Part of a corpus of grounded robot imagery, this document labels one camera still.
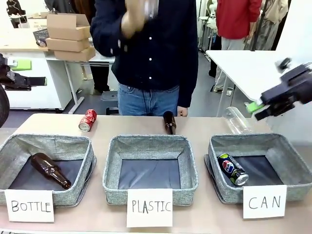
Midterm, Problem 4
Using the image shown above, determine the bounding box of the gray fabric basket can label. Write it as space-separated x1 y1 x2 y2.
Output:
204 133 312 204

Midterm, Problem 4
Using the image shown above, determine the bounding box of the white desk with legs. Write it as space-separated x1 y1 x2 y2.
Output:
44 50 116 115

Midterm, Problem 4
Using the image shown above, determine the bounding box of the open cardboard box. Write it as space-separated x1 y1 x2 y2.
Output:
46 13 91 41

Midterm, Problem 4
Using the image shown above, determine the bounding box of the person's right forearm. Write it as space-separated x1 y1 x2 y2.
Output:
89 9 137 59

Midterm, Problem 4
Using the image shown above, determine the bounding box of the white paper sign CAN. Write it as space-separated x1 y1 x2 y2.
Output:
242 184 287 219

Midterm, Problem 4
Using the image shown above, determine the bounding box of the gray fabric basket plastic label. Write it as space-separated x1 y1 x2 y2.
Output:
102 135 199 207

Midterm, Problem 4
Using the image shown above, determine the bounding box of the black tripod pole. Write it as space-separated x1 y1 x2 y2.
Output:
250 0 269 51

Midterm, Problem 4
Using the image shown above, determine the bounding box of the white paper sign PLASTIC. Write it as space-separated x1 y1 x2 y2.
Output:
126 188 174 228

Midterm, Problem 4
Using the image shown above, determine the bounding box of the white side table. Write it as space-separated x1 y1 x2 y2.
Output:
205 49 312 118

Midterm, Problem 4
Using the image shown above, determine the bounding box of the clear plastic bottle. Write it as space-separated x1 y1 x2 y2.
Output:
223 106 254 135

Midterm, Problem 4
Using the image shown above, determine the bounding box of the black cable sleeve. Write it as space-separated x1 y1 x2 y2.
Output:
0 84 11 128

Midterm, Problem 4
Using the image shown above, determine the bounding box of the red cola can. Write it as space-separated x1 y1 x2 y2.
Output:
78 109 98 133

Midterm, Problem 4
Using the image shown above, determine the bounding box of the person's left hand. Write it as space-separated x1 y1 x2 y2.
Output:
177 105 190 118

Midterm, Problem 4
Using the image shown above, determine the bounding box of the flat cardboard box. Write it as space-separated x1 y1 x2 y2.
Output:
53 45 96 62
45 37 91 53

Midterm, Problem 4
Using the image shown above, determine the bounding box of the gray fabric basket bottle label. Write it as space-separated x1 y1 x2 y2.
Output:
0 133 98 207

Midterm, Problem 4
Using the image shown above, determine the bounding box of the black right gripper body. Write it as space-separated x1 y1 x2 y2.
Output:
259 62 312 106

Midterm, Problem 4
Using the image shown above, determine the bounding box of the person's right hand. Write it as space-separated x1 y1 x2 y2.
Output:
120 4 148 39

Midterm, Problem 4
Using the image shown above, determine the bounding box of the beige hanging coat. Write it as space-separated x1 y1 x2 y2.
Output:
245 0 289 51

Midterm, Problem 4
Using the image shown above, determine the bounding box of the brown glass bottle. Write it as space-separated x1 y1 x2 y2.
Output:
162 111 176 136
30 153 72 190

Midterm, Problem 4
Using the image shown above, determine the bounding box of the blue pepsi can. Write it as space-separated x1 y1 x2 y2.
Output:
217 153 250 186

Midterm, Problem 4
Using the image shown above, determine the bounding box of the green flat pad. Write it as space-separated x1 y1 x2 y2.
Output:
10 59 33 72

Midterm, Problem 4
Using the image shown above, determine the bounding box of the person in navy shirt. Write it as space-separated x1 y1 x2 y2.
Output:
89 0 199 117

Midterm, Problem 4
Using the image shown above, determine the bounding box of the person in red jacket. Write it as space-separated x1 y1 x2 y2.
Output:
212 0 263 93

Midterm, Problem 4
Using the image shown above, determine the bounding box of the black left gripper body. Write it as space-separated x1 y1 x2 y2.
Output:
0 53 33 91

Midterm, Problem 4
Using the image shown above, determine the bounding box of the wooden top desk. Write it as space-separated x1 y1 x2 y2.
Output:
0 31 49 52

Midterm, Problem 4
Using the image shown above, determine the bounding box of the person's left forearm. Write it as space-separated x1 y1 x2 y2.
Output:
179 36 199 109

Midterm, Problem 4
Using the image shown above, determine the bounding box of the black plastic crate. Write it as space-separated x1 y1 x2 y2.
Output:
32 28 50 47

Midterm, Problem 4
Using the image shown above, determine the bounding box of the white paper sign BOTTLE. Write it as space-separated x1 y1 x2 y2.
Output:
4 189 55 223

